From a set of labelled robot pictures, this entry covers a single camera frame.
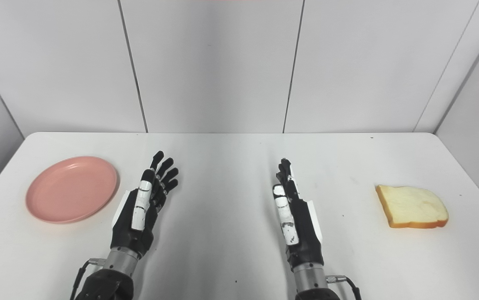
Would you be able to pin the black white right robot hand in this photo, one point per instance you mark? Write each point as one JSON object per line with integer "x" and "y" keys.
{"x": 304, "y": 233}

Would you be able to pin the pink round plate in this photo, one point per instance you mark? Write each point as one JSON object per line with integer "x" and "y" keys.
{"x": 71, "y": 189}

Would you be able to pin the slice of white bread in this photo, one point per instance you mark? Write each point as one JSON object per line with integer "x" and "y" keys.
{"x": 412, "y": 206}

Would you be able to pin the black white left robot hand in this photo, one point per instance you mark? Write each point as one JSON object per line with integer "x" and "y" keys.
{"x": 129, "y": 225}

